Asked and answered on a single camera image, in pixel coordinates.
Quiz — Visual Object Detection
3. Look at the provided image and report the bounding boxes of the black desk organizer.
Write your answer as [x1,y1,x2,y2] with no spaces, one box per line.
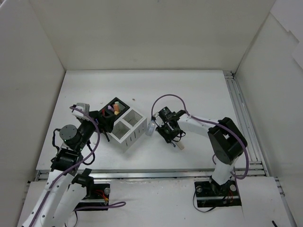
[94,97,130,142]

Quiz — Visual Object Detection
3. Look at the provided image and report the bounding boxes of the white eraser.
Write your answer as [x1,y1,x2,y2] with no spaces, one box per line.
[176,141,185,150]

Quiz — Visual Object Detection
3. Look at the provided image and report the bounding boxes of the orange highlighter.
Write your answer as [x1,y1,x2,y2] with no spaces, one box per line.
[113,101,120,112]

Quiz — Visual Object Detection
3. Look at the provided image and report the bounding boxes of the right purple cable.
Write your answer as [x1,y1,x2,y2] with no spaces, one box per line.
[151,94,250,180]

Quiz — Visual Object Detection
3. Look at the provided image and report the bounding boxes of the aluminium front rail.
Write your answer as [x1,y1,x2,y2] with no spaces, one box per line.
[35,165,266,181]

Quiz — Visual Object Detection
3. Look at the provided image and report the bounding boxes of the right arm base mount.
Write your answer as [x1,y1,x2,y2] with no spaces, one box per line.
[192,178,242,213]

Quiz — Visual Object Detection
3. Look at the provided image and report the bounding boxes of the purple highlighter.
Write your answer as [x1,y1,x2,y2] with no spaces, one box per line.
[107,105,114,113]

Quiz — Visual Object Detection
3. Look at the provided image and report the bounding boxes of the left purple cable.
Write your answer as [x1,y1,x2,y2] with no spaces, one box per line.
[28,105,127,227]

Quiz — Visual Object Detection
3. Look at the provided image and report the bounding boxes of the purple cable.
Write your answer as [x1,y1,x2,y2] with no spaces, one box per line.
[151,94,250,180]
[28,105,127,227]

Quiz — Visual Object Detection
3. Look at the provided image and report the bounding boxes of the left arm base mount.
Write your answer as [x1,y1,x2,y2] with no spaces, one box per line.
[75,182,110,211]

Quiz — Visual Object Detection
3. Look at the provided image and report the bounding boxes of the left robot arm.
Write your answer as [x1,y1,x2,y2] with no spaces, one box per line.
[22,106,116,227]

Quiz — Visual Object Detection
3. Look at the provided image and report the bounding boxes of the white desk organizer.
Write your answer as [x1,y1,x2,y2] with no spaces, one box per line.
[108,108,147,151]

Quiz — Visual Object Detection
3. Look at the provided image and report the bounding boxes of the aluminium side rail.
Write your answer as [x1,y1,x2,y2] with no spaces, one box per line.
[223,70,285,197]

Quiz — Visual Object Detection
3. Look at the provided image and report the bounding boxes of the small clear spray bottle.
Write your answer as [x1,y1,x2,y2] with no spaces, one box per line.
[145,117,156,136]

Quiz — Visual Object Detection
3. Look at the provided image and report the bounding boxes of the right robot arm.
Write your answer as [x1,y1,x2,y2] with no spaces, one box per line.
[152,107,248,195]

